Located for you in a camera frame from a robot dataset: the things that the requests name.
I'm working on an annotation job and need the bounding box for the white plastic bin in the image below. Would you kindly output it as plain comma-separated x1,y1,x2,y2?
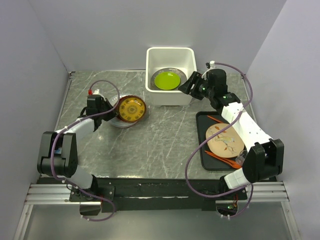
145,47,197,106

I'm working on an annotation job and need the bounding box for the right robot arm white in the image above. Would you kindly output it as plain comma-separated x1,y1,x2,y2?
178,68,284,199

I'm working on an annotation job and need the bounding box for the black rectangular tray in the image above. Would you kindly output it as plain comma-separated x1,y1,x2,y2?
195,111,237,171

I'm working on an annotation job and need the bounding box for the orange chopstick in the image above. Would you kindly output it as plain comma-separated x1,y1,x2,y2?
204,150,232,162
207,115,224,124

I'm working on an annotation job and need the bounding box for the orange chopstick lower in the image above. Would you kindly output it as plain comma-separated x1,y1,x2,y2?
204,150,232,162

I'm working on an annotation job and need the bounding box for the clear glass cup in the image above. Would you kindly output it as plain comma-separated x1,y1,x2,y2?
235,149,248,166

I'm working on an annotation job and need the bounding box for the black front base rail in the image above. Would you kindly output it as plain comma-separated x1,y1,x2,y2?
37,176,248,213

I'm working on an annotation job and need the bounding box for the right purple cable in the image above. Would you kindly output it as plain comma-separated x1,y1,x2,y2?
184,61,255,221

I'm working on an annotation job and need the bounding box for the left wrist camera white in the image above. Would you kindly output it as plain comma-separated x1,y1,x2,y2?
88,88,104,98

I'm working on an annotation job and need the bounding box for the purple cable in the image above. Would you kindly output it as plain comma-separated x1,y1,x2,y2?
49,79,121,223
184,61,255,221

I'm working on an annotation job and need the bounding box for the peach plate with bird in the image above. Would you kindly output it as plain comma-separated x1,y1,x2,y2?
207,126,245,159

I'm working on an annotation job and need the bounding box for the orange chopstick upper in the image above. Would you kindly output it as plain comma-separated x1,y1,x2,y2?
207,115,224,124

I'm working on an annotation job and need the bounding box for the lime green plate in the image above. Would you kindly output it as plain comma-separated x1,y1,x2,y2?
154,71,181,91

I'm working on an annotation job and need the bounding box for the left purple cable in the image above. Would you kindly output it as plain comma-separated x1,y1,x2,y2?
49,79,121,223

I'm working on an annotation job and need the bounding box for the pale grey large plate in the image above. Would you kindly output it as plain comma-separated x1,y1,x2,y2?
109,94,143,128

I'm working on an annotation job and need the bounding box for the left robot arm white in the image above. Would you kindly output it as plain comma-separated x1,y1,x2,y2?
37,93,119,202

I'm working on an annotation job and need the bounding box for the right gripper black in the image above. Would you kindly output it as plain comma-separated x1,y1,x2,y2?
178,71,215,101

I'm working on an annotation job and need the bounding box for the glass plate with deer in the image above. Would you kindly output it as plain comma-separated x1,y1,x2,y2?
150,67,187,91

